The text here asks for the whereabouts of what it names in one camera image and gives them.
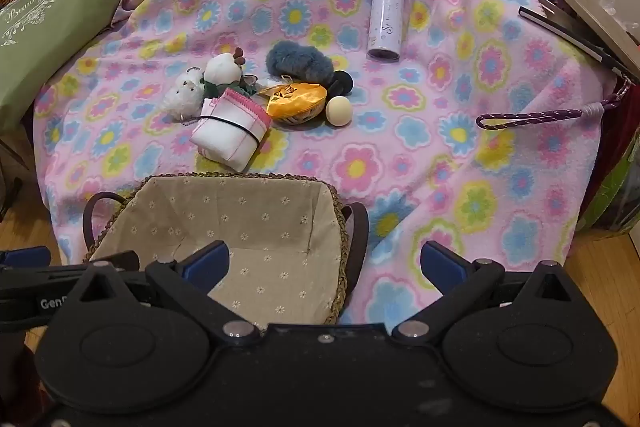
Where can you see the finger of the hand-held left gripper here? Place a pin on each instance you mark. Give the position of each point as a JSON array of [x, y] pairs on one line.
[[45, 281], [25, 255]]

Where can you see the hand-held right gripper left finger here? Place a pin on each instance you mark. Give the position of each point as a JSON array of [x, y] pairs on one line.
[[207, 264]]

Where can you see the white fluffy plush chick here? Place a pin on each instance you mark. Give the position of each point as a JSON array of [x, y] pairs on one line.
[[182, 94]]

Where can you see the beige sponge ball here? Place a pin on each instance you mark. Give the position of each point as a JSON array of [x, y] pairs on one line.
[[339, 111]]

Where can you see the white plush doll green scarf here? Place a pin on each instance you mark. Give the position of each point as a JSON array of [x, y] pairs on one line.
[[222, 69]]

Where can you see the white pink-edged cloth roll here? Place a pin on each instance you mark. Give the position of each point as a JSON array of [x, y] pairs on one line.
[[225, 137]]

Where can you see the white bottle with purple cap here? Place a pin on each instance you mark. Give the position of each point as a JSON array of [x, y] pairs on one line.
[[386, 17]]

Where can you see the pink floral fleece blanket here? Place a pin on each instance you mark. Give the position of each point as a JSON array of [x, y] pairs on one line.
[[350, 147]]

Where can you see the blue-grey fluffy scrunchie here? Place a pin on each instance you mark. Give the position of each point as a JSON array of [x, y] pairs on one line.
[[297, 62]]

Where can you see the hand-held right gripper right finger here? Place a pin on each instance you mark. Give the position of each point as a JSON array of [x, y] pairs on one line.
[[442, 267]]

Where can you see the orange satin pouch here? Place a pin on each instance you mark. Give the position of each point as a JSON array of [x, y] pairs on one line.
[[295, 102]]

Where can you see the dark red cloth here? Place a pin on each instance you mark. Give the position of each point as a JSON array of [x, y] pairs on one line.
[[615, 132]]

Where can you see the woven basket with fabric liner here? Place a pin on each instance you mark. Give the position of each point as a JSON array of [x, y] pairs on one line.
[[240, 217]]

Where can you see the black dumbbell-shaped knob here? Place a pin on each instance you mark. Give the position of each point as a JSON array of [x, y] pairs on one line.
[[342, 82]]

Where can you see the green embroidered pillow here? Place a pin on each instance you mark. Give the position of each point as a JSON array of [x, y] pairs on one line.
[[50, 47]]

